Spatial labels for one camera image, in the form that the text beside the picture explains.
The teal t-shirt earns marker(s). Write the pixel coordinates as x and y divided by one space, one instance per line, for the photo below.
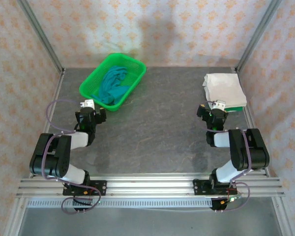
113 86

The green plastic mesh basket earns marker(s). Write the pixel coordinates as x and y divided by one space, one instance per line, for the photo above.
135 67

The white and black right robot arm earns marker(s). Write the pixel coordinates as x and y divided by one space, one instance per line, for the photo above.
256 157

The folded green t-shirt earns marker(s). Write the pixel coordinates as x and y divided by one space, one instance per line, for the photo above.
234 109

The folded white t-shirt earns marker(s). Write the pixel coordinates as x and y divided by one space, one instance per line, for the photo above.
226 88

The small circuit board with LED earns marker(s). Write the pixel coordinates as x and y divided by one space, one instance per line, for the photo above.
233 198

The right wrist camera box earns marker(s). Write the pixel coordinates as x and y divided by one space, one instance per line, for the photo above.
218 105

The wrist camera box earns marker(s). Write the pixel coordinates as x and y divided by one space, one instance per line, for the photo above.
87 103
218 105

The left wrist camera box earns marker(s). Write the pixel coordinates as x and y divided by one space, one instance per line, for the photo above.
87 103

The aluminium table side rail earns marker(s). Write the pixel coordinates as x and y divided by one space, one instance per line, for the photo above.
254 123
52 103

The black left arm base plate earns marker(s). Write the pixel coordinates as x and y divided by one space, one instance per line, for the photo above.
100 188

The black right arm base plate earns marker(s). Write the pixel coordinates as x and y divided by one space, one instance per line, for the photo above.
199 188

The aluminium mounting rail beam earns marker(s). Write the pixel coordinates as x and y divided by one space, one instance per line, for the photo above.
150 185

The aluminium frame post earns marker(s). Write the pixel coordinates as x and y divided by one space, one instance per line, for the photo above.
256 34
43 37

